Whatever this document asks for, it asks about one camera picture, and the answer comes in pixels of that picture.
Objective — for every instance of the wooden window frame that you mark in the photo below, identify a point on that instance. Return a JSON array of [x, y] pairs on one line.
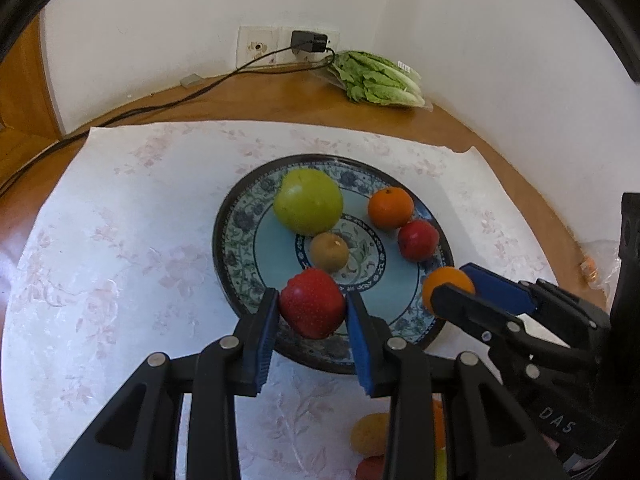
[[25, 85]]

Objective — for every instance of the white floral table mat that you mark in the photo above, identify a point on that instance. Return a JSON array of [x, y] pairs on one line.
[[125, 285]]

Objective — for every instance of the blue floral ceramic plate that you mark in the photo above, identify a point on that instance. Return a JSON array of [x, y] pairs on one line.
[[272, 260]]

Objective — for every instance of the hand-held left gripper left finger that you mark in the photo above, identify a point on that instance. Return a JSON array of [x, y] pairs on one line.
[[267, 340]]

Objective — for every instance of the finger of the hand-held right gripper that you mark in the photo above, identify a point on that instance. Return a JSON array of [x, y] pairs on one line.
[[465, 305], [500, 287]]

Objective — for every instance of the clear plastic bag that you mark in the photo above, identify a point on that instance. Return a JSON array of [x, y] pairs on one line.
[[600, 255]]

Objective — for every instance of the small grey block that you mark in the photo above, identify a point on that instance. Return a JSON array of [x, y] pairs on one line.
[[190, 80]]

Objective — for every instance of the black charger plug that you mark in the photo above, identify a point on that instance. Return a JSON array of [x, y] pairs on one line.
[[307, 41]]

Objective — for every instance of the white round-port wall socket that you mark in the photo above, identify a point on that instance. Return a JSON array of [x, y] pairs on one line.
[[255, 35]]

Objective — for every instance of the orange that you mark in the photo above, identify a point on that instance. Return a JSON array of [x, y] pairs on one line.
[[440, 279], [391, 208], [438, 425]]

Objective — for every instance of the red apple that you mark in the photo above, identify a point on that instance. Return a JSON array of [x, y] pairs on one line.
[[419, 240], [370, 469], [312, 302]]

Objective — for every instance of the bagged leafy green cabbage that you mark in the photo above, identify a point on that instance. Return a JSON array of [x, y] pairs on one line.
[[380, 80]]

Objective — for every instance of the brown pear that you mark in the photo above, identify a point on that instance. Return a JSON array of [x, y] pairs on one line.
[[329, 252], [369, 432]]

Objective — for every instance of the green apple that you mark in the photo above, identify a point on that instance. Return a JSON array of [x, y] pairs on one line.
[[440, 466], [307, 202]]

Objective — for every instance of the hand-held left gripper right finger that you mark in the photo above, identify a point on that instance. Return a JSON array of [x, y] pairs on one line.
[[362, 345]]

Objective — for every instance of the white power wall socket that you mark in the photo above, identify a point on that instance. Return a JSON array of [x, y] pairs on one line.
[[334, 40]]

